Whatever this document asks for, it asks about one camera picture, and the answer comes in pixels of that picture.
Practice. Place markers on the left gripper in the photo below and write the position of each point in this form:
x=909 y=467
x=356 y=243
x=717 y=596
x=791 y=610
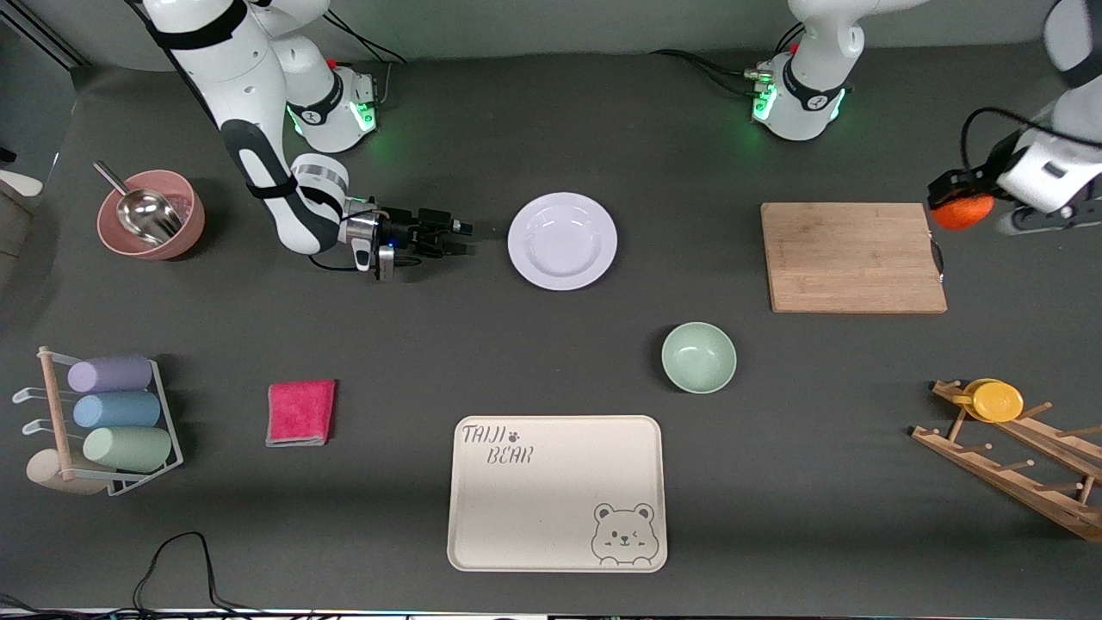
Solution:
x=979 y=183

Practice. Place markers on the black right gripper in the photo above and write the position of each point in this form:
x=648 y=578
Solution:
x=403 y=232

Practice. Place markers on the orange fruit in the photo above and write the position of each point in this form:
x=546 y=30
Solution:
x=962 y=215

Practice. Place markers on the pale lavender round plate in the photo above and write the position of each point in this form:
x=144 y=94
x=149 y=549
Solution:
x=562 y=241

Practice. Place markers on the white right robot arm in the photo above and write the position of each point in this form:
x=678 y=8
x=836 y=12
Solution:
x=250 y=103

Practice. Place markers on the dark grey table mat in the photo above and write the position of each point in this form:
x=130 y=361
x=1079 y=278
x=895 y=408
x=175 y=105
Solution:
x=430 y=344

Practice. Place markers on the wooden cutting board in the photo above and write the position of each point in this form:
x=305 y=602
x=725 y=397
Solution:
x=848 y=258

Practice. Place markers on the yellow cup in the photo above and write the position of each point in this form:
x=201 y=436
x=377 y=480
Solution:
x=997 y=402

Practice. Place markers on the pink folded cloth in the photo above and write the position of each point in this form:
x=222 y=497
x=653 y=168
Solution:
x=301 y=413

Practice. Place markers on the pink bowl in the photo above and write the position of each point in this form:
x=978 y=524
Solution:
x=191 y=226

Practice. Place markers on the pale green bowl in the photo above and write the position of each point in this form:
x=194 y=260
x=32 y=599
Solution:
x=698 y=357

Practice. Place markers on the cream tray with bear print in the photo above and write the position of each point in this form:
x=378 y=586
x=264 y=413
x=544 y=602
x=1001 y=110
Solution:
x=551 y=508

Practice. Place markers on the metal scoop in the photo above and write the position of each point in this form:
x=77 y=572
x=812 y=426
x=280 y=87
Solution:
x=148 y=215

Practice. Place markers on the wooden peg drying rack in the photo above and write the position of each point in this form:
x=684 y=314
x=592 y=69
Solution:
x=1007 y=478

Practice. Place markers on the purple cup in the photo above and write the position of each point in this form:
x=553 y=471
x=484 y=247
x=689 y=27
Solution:
x=112 y=375

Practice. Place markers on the blue cup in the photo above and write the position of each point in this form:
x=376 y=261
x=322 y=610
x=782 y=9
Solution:
x=119 y=411

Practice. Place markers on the green cup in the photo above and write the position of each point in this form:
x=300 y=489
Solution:
x=129 y=449

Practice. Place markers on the white background object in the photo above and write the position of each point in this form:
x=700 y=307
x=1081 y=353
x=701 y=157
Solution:
x=19 y=182

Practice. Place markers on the beige cup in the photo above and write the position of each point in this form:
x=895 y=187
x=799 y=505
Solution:
x=45 y=474

